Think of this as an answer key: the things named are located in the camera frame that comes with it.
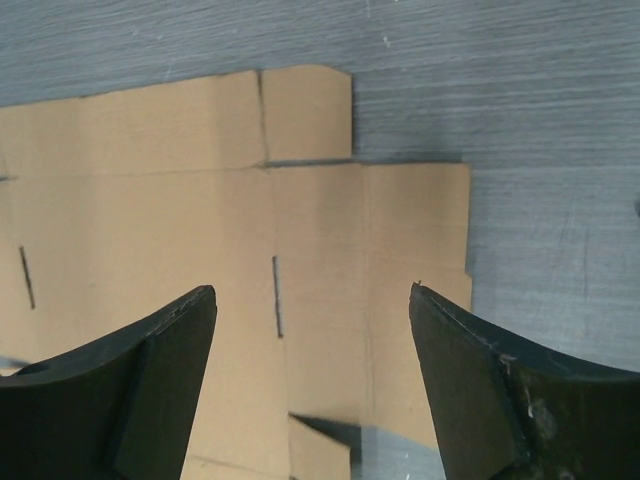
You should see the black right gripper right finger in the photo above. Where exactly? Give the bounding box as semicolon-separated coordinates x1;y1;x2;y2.
409;284;639;480

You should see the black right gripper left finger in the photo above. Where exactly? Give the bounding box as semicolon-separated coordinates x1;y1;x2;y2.
1;285;217;479

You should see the brown cardboard box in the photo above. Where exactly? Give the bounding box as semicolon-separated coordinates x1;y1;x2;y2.
1;65;472;479

